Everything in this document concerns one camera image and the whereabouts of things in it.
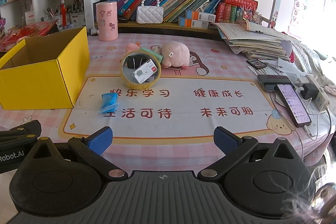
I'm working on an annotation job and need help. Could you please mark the black charger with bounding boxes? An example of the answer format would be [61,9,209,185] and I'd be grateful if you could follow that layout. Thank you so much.
[299,84,319,100]

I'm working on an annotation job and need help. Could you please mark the colourful figurine ornament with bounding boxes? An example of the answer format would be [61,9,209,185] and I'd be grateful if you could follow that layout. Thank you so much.
[236,2,263,25]

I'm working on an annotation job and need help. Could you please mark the yellow cardboard box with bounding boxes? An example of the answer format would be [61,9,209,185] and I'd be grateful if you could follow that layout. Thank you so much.
[0,27,90,110]

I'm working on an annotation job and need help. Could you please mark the white box red label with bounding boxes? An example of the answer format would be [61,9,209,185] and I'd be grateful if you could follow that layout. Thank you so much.
[25,11,36,25]

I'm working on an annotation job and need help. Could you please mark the white pen holder with brushes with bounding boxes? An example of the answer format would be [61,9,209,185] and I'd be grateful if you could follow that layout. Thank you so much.
[47,7,62,22]
[67,0,87,28]

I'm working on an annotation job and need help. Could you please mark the orange white box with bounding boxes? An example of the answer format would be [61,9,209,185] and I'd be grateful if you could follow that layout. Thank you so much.
[185,10,216,22]
[178,17,210,29]

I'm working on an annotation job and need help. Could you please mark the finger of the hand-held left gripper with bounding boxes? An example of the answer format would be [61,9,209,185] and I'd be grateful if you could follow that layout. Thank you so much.
[0,120,42,145]

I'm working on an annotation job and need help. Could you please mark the white cable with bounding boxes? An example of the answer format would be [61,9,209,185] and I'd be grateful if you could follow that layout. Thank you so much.
[270,93,332,140]

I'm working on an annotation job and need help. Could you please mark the stack of workbooks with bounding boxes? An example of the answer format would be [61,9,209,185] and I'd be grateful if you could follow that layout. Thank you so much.
[212,21,302,61]

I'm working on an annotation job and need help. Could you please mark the white power strip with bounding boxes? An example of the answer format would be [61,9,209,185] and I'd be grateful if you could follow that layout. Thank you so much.
[302,74,331,112]

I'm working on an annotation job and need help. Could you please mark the pink cylinder container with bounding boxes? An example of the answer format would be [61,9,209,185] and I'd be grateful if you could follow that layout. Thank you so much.
[95,1,118,42]

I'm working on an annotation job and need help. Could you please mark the red pen white ball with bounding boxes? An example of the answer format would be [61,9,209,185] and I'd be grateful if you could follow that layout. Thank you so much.
[60,0,66,28]

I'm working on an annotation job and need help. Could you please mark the grey fuzzy strands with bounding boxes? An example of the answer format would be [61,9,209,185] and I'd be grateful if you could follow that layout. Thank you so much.
[282,158,336,224]

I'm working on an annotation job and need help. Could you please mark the alphabet wall poster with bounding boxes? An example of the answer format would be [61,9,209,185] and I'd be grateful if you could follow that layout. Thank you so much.
[287,0,336,41]

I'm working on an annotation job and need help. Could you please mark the white side shelf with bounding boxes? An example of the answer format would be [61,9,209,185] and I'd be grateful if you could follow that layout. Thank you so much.
[0,0,87,30]

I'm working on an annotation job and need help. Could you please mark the pink plush toy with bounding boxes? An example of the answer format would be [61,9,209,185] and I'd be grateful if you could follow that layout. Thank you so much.
[157,41,190,69]

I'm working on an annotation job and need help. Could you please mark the set of red green books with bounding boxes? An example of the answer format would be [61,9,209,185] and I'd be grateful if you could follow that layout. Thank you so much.
[215,2,243,23]

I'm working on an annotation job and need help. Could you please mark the black smartphone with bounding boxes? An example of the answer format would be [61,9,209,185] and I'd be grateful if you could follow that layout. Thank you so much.
[257,74,296,92]

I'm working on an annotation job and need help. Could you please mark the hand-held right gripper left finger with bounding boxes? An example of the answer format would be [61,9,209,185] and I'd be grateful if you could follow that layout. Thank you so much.
[25,126,129,181]

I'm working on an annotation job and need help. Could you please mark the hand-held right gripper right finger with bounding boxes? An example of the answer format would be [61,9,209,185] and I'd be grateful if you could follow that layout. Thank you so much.
[197,127,306,180]

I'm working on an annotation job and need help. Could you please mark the black binder clip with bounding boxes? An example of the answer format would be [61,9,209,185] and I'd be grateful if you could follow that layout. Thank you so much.
[127,55,148,69]

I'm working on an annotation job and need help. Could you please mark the yellow tape roll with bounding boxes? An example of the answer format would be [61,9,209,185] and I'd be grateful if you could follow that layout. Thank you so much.
[120,47,164,88]

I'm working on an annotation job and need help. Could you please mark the lit smartphone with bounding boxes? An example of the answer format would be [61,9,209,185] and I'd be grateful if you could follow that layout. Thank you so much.
[274,84,312,128]

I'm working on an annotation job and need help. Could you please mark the pink purple pouch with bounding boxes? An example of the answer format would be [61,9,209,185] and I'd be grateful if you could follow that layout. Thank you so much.
[281,40,293,62]

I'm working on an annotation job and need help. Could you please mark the small white red packet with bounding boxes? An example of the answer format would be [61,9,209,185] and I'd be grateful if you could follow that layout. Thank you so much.
[133,59,158,83]

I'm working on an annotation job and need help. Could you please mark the white quilted handbag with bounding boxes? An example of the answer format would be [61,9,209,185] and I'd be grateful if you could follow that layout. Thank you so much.
[136,0,164,24]

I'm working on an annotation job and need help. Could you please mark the blue plastic bag roll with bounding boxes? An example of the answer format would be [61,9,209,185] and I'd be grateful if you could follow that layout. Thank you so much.
[97,92,120,115]

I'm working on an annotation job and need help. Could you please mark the small dark smartphone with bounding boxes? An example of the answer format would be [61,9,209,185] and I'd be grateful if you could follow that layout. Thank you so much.
[247,59,268,69]

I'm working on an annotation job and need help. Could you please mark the grey knit blanket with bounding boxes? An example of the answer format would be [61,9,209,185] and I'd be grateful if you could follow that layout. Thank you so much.
[291,42,336,109]

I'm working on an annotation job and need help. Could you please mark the red paper decorations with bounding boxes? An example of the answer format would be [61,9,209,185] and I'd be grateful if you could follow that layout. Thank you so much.
[0,20,59,52]

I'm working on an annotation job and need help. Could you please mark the pink printed desk mat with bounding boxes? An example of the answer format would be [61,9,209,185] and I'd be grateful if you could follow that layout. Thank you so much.
[0,31,331,169]

